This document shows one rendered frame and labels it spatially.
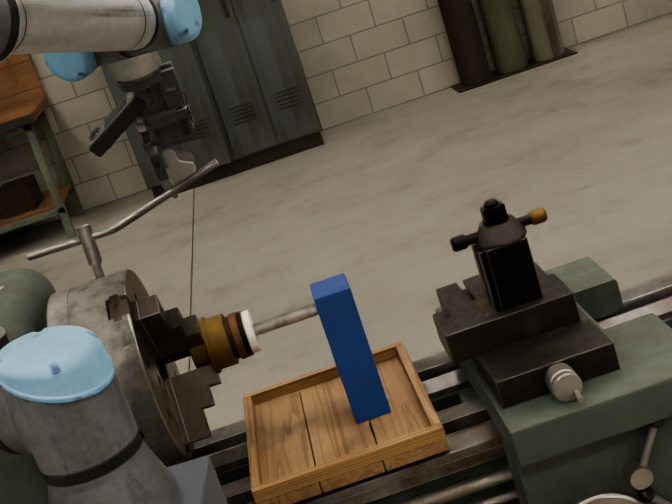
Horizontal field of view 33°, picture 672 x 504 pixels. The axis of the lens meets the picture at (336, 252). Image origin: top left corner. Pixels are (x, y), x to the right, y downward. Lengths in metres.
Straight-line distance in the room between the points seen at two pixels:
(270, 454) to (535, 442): 0.46
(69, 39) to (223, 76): 6.48
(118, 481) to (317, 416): 0.70
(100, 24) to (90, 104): 7.02
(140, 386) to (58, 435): 0.44
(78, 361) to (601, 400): 0.75
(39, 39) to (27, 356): 0.35
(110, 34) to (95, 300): 0.48
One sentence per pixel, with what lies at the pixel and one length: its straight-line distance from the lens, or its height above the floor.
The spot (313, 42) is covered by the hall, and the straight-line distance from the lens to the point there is 8.36.
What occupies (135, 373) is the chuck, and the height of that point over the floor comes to 1.13.
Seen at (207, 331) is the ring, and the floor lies 1.11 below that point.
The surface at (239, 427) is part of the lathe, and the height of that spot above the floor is 0.86.
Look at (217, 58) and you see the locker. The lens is 7.81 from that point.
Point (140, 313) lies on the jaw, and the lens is 1.72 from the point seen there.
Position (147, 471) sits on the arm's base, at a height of 1.16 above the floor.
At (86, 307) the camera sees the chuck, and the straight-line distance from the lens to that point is 1.73.
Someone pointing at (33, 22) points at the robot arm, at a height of 1.65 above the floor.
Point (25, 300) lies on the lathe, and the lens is 1.86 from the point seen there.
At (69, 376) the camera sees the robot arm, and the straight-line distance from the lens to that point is 1.23.
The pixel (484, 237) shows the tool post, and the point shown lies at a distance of 1.71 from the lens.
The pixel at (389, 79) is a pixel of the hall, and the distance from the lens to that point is 8.47.
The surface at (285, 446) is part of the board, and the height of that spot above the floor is 0.88.
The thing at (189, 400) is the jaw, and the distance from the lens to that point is 1.79.
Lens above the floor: 1.70
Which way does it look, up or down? 18 degrees down
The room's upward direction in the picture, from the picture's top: 18 degrees counter-clockwise
